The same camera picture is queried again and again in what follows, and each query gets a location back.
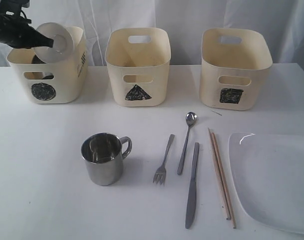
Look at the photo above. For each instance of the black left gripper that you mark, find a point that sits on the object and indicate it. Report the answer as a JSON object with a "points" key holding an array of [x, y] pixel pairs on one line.
{"points": [[14, 27]]}

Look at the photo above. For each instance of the steel mug front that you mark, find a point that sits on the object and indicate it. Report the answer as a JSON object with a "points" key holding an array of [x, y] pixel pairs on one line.
{"points": [[103, 154]]}

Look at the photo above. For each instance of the long steel spoon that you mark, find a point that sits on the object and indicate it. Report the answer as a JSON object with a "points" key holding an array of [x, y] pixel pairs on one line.
{"points": [[190, 119]]}

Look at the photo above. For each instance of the small steel fork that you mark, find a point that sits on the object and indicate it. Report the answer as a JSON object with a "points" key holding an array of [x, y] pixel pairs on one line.
{"points": [[160, 174]]}

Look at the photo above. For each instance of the steel table knife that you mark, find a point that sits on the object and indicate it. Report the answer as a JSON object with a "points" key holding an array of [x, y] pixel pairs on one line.
{"points": [[192, 195]]}

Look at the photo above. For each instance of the wooden chopstick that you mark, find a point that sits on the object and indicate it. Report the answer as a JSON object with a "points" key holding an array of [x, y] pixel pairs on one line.
{"points": [[219, 179], [225, 186]]}

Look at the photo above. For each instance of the cream bin with black circle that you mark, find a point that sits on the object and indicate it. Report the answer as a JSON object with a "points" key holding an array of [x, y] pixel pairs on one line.
{"points": [[51, 83]]}

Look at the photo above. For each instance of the cream bin with black triangle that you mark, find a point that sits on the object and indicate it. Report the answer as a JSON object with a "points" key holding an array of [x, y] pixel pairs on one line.
{"points": [[138, 62]]}

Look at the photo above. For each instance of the cream bin with black square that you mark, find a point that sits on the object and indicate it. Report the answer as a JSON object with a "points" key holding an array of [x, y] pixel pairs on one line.
{"points": [[235, 64]]}

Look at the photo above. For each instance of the white curtain backdrop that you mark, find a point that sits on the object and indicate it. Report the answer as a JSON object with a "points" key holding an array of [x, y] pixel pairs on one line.
{"points": [[281, 22]]}

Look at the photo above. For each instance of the white square plate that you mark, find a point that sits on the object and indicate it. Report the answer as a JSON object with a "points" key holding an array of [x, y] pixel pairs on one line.
{"points": [[268, 176]]}

